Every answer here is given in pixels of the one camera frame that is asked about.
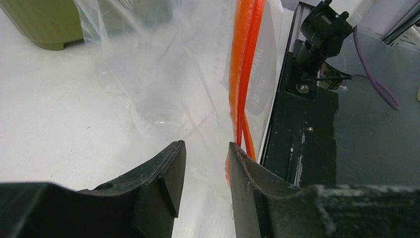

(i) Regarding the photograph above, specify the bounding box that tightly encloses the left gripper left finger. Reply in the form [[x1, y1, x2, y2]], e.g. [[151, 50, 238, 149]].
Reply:
[[0, 140, 186, 238]]

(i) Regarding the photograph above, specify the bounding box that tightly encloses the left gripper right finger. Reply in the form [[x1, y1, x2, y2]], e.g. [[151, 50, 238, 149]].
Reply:
[[228, 142, 420, 238]]

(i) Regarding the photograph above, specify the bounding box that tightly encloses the clear zip bag orange zipper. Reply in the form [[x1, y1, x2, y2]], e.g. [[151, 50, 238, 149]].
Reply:
[[73, 0, 284, 238]]

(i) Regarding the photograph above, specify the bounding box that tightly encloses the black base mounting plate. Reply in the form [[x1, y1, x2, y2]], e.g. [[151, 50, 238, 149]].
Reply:
[[260, 2, 338, 187]]

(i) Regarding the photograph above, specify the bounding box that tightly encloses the olive green plastic bin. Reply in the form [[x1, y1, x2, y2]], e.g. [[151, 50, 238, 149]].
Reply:
[[0, 0, 83, 51]]

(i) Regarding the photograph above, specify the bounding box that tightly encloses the aluminium rail frame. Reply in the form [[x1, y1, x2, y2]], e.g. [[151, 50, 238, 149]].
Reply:
[[382, 0, 420, 45]]

